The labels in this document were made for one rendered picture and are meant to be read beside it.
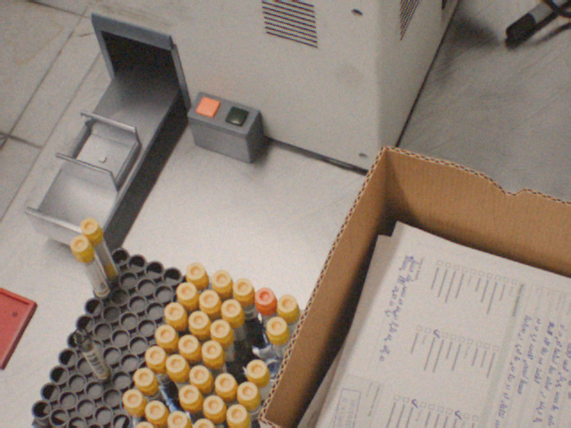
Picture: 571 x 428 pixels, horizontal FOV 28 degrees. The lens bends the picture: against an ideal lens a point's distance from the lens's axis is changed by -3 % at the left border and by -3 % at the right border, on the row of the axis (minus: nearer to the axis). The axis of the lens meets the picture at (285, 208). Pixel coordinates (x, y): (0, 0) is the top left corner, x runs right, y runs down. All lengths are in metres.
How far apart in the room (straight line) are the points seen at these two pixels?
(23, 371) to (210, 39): 0.33
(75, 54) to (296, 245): 1.33
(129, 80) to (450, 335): 0.39
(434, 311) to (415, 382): 0.06
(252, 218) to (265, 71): 0.14
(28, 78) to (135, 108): 1.23
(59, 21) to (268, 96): 1.38
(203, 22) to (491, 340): 0.34
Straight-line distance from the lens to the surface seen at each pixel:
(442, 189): 0.94
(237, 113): 1.05
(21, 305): 1.06
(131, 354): 0.99
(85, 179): 1.06
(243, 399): 0.86
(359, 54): 0.92
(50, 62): 2.32
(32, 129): 2.24
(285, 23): 0.93
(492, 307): 0.95
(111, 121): 1.05
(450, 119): 1.11
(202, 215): 1.07
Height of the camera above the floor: 1.80
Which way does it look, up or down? 61 degrees down
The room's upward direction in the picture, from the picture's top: 9 degrees counter-clockwise
